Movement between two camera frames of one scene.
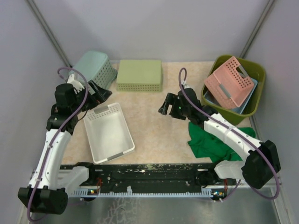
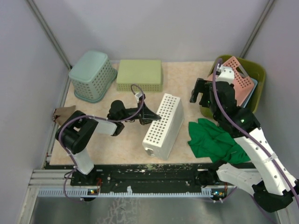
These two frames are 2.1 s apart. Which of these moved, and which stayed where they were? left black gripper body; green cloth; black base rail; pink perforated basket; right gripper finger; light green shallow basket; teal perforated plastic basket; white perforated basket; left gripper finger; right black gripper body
Moved: right gripper finger; left gripper finger; right black gripper body; white perforated basket; left black gripper body
Stayed: black base rail; teal perforated plastic basket; pink perforated basket; green cloth; light green shallow basket
